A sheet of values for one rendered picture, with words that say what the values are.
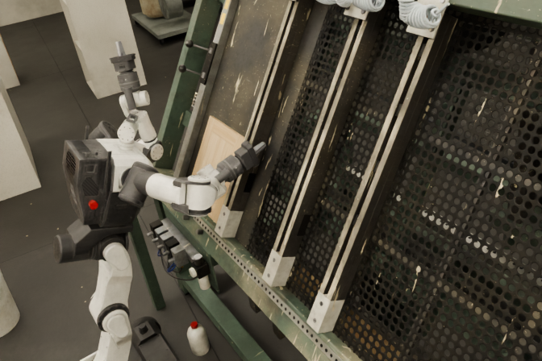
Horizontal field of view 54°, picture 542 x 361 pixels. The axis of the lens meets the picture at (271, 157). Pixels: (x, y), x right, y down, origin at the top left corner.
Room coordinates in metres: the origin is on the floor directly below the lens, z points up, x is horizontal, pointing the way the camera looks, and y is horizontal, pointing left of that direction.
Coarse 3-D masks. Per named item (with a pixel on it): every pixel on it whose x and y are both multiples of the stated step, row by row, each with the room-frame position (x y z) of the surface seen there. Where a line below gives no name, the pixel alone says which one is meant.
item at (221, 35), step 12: (228, 12) 2.41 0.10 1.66; (228, 24) 2.40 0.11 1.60; (216, 36) 2.40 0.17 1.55; (216, 48) 2.36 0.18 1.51; (216, 60) 2.36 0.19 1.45; (216, 72) 2.35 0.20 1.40; (204, 96) 2.31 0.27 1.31; (204, 108) 2.30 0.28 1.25; (192, 120) 2.29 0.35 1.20; (192, 132) 2.26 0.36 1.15; (192, 144) 2.25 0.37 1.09; (180, 156) 2.25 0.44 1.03; (180, 168) 2.21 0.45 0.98
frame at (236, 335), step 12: (156, 204) 2.38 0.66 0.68; (216, 264) 2.46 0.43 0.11; (180, 276) 2.34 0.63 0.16; (192, 288) 2.21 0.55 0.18; (204, 300) 2.11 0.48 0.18; (216, 300) 2.09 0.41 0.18; (216, 312) 2.01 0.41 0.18; (228, 312) 1.99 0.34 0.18; (216, 324) 1.96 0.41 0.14; (228, 324) 1.91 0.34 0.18; (240, 324) 1.90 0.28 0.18; (228, 336) 1.84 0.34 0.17; (240, 336) 1.82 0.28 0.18; (240, 348) 1.75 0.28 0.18; (252, 348) 1.74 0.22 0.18; (252, 360) 1.67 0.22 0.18; (264, 360) 1.66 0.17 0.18
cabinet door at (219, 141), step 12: (216, 120) 2.17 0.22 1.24; (216, 132) 2.13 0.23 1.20; (228, 132) 2.06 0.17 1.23; (204, 144) 2.17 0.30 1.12; (216, 144) 2.10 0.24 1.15; (228, 144) 2.03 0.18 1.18; (240, 144) 1.96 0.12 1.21; (204, 156) 2.13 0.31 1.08; (216, 156) 2.06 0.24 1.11; (216, 204) 1.92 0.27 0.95; (216, 216) 1.88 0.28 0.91
